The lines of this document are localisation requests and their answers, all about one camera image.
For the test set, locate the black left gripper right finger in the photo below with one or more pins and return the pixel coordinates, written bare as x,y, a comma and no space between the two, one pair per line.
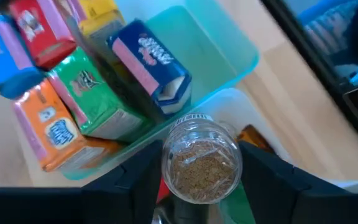
291,202

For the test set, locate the red Froot Loops cereal box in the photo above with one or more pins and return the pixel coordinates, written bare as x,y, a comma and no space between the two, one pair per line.
42,31

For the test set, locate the brown packet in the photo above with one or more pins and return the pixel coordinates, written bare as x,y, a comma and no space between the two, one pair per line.
255,138

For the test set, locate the black aluminium table frame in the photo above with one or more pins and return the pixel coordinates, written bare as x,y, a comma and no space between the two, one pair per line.
315,68

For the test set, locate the teal plastic bin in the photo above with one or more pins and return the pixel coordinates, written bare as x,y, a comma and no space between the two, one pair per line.
204,49

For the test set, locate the person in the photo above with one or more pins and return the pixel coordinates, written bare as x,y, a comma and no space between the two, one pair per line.
337,31

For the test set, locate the blue Rice Krispies cereal box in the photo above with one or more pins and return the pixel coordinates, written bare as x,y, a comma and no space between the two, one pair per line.
5,56

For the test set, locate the orange cereal box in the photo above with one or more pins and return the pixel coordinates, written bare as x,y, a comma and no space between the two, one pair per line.
57,133

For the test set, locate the green Kellogg's cereal box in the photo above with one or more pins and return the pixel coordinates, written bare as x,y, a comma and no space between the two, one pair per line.
95,99

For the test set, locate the small glass spice jar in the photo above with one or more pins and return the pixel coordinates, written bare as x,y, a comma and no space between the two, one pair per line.
202,165

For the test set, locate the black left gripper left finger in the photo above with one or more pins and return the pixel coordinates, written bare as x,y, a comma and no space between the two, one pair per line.
73,207

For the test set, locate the yellow Corn Pops cereal box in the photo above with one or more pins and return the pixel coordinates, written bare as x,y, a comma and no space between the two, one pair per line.
101,18

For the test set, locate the green-lidded spice jar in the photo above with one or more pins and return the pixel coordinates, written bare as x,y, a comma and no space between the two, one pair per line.
236,207

